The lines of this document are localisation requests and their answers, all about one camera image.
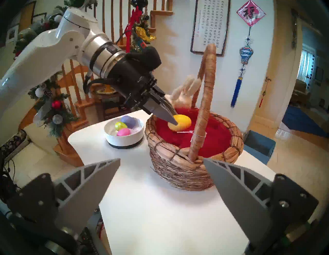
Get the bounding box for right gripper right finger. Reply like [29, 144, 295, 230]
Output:
[204, 158, 319, 244]

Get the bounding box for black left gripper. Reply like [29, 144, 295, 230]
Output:
[104, 60, 179, 126]

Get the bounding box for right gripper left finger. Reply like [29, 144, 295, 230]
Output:
[8, 158, 121, 235]

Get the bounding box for yellow easter egg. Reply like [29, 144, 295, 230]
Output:
[168, 114, 192, 132]

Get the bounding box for purple easter egg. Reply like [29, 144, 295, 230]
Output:
[121, 115, 139, 129]

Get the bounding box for brown wicker basket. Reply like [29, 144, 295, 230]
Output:
[144, 44, 244, 191]

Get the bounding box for white plush bunny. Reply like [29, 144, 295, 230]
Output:
[181, 75, 202, 108]
[164, 86, 189, 110]

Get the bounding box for dark wooden side table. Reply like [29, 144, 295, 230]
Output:
[91, 91, 134, 122]

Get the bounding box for white round bowl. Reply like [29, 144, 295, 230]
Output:
[104, 117, 145, 149]

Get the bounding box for blue open box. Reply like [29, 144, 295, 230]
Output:
[243, 130, 277, 165]

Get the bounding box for ornate decorative plate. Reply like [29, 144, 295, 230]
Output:
[96, 84, 116, 95]

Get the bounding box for red shredded paper filling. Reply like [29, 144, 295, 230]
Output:
[155, 108, 233, 158]

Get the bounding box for green tinsel christmas garland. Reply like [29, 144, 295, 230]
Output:
[129, 0, 158, 53]

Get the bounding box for gold ingot ornament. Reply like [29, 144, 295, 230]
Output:
[135, 26, 156, 42]

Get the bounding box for pine garland with baubles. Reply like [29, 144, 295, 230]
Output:
[27, 73, 79, 138]

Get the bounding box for wooden staircase banister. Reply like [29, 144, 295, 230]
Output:
[15, 0, 175, 167]

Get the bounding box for red ribbon bow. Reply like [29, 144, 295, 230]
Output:
[125, 6, 142, 53]

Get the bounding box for framed chinese calligraphy scroll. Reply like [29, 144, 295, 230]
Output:
[190, 0, 231, 56]

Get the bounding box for blue vase tassel hanging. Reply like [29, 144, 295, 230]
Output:
[231, 27, 254, 108]

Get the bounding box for blue floor rug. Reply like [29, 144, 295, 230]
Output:
[281, 104, 329, 138]

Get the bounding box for tan armchair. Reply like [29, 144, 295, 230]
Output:
[290, 78, 313, 106]

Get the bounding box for red diamond fu decoration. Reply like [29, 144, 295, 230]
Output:
[236, 0, 266, 27]

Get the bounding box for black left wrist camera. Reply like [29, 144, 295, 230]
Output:
[126, 46, 162, 74]

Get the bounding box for black left wrist camera cable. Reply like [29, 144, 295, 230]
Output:
[114, 26, 148, 50]

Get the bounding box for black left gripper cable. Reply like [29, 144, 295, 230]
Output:
[83, 71, 124, 94]

